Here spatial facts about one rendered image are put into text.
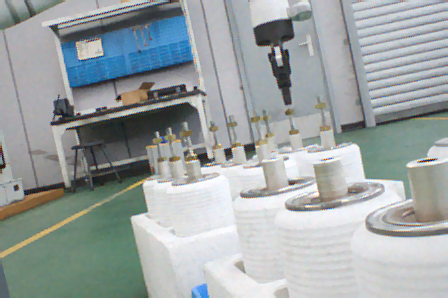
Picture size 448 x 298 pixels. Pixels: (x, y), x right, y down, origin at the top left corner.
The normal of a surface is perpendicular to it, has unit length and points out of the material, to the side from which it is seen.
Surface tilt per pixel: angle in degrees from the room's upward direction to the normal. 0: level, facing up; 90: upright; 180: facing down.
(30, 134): 90
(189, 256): 90
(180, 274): 90
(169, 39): 90
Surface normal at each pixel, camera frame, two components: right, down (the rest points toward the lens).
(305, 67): -0.07, 0.07
